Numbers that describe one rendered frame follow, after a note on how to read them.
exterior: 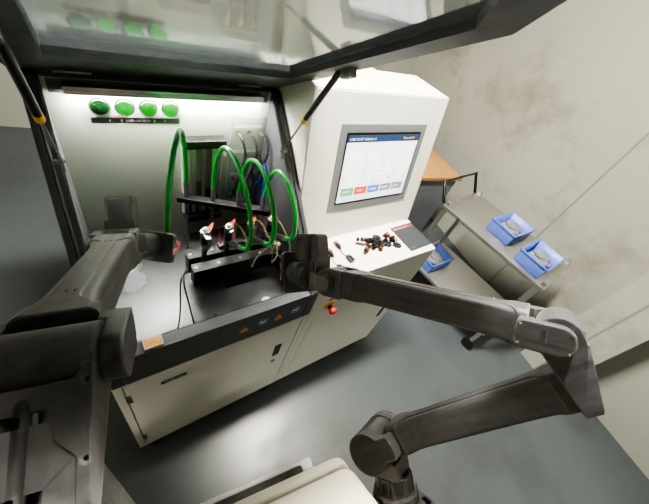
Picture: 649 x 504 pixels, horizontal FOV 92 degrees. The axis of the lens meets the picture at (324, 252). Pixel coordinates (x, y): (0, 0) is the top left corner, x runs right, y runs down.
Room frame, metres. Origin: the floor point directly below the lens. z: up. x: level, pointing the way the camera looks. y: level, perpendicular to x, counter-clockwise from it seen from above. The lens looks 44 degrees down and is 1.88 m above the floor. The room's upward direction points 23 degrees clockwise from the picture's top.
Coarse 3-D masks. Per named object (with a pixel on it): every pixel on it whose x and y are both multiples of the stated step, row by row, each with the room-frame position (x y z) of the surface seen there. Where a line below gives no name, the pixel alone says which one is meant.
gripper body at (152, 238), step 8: (144, 232) 0.43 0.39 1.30; (152, 232) 0.44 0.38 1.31; (152, 240) 0.41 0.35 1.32; (160, 240) 0.43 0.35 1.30; (168, 240) 0.44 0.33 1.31; (152, 248) 0.39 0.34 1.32; (160, 248) 0.41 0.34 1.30; (168, 248) 0.42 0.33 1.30; (144, 256) 0.37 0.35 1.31; (152, 256) 0.39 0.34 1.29; (160, 256) 0.41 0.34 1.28; (168, 256) 0.41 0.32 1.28
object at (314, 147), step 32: (288, 96) 1.09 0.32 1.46; (352, 96) 1.12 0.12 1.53; (384, 96) 1.23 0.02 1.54; (416, 96) 1.37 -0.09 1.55; (288, 128) 1.06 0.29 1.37; (320, 128) 1.02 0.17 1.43; (320, 160) 1.02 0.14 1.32; (416, 160) 1.42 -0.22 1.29; (320, 192) 1.01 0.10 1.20; (416, 192) 1.46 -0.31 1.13; (320, 224) 1.01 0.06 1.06; (352, 224) 1.14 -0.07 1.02; (384, 224) 1.30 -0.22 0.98; (320, 320) 0.83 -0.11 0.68; (352, 320) 1.04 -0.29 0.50; (320, 352) 0.95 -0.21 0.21
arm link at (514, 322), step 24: (336, 288) 0.41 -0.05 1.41; (360, 288) 0.41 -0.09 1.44; (384, 288) 0.40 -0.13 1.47; (408, 288) 0.40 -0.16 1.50; (432, 288) 0.40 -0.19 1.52; (408, 312) 0.37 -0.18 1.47; (432, 312) 0.36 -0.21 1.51; (456, 312) 0.36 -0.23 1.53; (480, 312) 0.35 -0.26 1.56; (504, 312) 0.35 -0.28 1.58; (528, 312) 0.36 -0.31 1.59; (504, 336) 0.33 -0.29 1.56; (528, 336) 0.31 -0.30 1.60; (552, 336) 0.30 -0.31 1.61
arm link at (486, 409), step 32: (544, 320) 0.33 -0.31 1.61; (576, 320) 0.34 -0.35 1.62; (576, 352) 0.30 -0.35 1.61; (512, 384) 0.29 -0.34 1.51; (544, 384) 0.28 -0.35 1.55; (576, 384) 0.27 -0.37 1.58; (384, 416) 0.28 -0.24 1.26; (416, 416) 0.26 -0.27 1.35; (448, 416) 0.26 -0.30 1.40; (480, 416) 0.26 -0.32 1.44; (512, 416) 0.26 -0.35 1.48; (544, 416) 0.26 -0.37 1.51; (352, 448) 0.21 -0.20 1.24; (384, 448) 0.21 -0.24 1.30; (416, 448) 0.22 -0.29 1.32
